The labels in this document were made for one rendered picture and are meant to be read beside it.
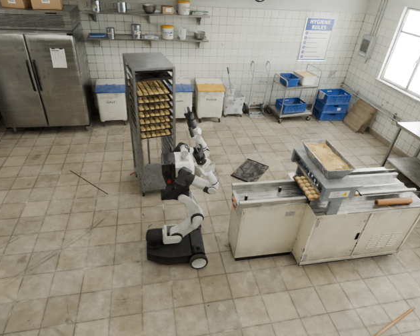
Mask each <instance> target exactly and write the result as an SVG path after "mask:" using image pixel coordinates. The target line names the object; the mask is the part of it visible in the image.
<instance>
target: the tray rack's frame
mask: <svg viewBox="0 0 420 336"><path fill-rule="evenodd" d="M122 55H123V68H124V74H125V86H126V94H127V106H128V113H129V125H130V132H131V144H132V152H133V164H134V172H136V174H137V178H138V180H139V184H140V186H141V188H140V190H141V194H142V184H141V176H140V173H139V170H138V168H137V166H136V161H135V148H134V141H133V128H132V120H131V108H130V100H129V88H128V80H127V67H126V62H127V64H128V66H129V68H130V69H131V68H134V69H135V71H154V70H166V69H173V66H174V64H172V62H170V60H168V58H166V56H164V54H162V52H149V53H122ZM147 151H148V161H149V164H144V165H143V166H144V168H145V170H144V172H145V175H144V176H145V179H146V181H145V184H146V186H145V192H148V191H154V190H158V189H165V186H166V183H165V180H164V178H163V175H162V166H161V162H156V163H151V162H150V151H149V139H147Z"/></svg>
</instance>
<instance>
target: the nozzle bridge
mask: <svg viewBox="0 0 420 336"><path fill-rule="evenodd" d="M291 161H292V162H296V164H297V170H296V174H304V175H305V176H306V178H308V180H309V181H310V183H311V184H312V186H314V188H315V189H316V191H317V192H318V194H319V195H320V197H319V200H320V201H321V202H326V201H328V204H327V206H326V209H325V212H324V213H325V214H326V215H335V214H337V213H338V211H339V208H340V206H341V204H342V201H343V200H350V199H353V198H354V195H355V193H356V191H357V188H358V186H357V184H356V183H355V182H354V181H353V180H352V179H351V178H350V177H349V176H348V175H347V176H345V177H344V178H342V179H327V178H326V177H325V176H324V174H322V172H321V171H320V170H319V168H318V167H317V166H316V165H315V164H314V162H312V160H311V159H310V158H309V156H308V155H307V154H306V152H305V148H304V147H300V148H294V149H293V154H292V157H291ZM302 162H303V163H302ZM301 164H302V165H304V164H305V165H306V166H305V169H304V168H303V166H302V165H301ZM306 168H308V172H309V171H310V172H311V174H310V175H312V174H313V175H314V177H313V179H315V178H316V179H317V180H316V183H317V182H319V186H317V184H316V183H314V180H313V179H312V178H311V176H309V175H308V174H309V173H307V172H306ZM302 172H303V173H302Z"/></svg>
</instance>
